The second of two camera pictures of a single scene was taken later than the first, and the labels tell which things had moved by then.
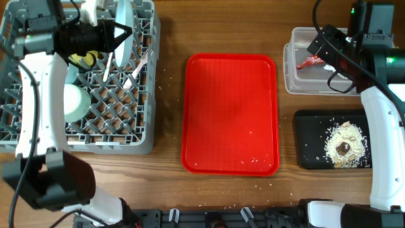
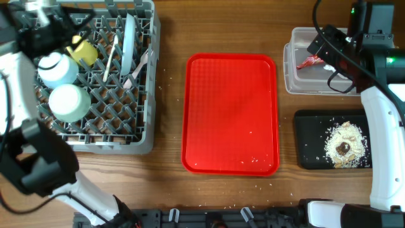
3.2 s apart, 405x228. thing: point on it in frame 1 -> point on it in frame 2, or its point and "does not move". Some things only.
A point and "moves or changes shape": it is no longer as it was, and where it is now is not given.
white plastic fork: x=143 y=63 does not move
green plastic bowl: x=76 y=103 does not move
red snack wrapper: x=312 y=59 does not move
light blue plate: x=124 y=15 moves or changes shape
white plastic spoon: x=106 y=72 does not move
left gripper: x=109 y=42 -> x=73 y=25
